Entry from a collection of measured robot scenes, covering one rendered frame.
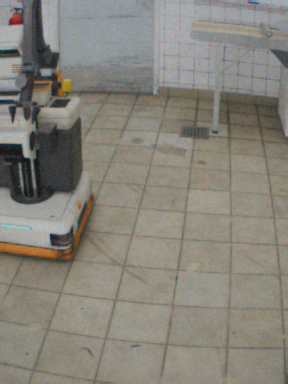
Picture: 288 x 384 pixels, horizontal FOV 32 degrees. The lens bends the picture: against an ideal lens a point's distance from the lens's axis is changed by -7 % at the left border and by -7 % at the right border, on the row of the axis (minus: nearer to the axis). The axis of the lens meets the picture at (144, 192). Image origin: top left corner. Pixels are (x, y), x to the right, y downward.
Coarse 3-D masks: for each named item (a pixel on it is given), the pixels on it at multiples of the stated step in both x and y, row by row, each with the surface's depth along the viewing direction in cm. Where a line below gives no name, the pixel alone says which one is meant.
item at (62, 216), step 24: (0, 192) 310; (72, 192) 311; (0, 216) 287; (24, 216) 288; (48, 216) 288; (72, 216) 293; (0, 240) 292; (24, 240) 288; (48, 240) 286; (72, 240) 293
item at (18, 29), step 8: (0, 32) 232; (8, 32) 231; (16, 32) 231; (0, 40) 230; (8, 40) 230; (16, 40) 230; (0, 48) 232; (8, 48) 232; (16, 48) 232; (0, 56) 240; (8, 56) 240; (16, 56) 239
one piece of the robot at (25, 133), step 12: (0, 60) 240; (12, 60) 240; (0, 72) 245; (12, 72) 245; (0, 108) 262; (0, 120) 259; (24, 120) 258; (0, 132) 261; (12, 132) 260; (24, 132) 259; (24, 144) 261
